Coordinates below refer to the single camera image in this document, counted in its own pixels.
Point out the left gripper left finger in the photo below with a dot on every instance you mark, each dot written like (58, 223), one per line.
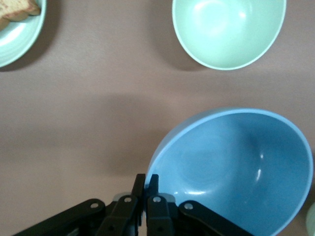
(118, 216)

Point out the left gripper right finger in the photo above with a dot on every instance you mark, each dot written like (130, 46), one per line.
(160, 216)

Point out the blue bowl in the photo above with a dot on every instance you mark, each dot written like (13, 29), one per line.
(233, 172)

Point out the sage green bowl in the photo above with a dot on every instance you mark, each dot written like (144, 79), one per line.
(312, 221)

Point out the pale mint green bowl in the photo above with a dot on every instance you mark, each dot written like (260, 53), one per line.
(229, 34)

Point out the brown table cloth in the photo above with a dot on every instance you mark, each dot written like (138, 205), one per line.
(73, 123)

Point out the pale green plate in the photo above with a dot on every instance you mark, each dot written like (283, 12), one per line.
(17, 41)

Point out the brown bread slice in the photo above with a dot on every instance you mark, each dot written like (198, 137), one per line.
(14, 9)

